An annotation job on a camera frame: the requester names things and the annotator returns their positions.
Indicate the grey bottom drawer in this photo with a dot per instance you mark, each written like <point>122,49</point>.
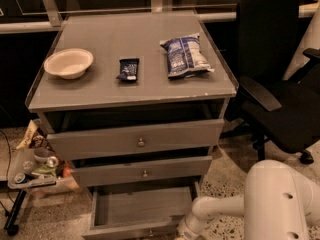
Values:
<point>140,210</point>

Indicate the clear plastic snack bin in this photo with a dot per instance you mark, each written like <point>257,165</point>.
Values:
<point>39,170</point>

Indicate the grey wooden drawer cabinet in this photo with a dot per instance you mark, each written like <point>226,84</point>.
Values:
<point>98,100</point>

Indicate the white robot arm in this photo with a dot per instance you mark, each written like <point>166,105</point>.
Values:
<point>278,203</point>

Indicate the grey top drawer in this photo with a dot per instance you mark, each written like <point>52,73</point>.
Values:
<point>136,139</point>

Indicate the black office chair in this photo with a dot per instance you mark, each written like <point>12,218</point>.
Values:
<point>285,112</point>

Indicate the grey drawer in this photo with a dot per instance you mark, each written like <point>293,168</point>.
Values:
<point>140,210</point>
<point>141,171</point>
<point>136,139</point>

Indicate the tan snack bag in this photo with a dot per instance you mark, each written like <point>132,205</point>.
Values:
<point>28,136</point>

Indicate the white paper bowl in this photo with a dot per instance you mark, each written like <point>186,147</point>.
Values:
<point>69,63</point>

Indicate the grey middle drawer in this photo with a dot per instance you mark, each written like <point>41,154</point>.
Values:
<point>141,171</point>

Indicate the black cart leg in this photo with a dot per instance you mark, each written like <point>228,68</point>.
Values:
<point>10,226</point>

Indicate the dark blue snack bar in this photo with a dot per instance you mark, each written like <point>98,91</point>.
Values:
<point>128,69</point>

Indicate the blue white chip bag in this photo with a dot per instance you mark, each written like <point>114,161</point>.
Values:
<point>184,57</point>

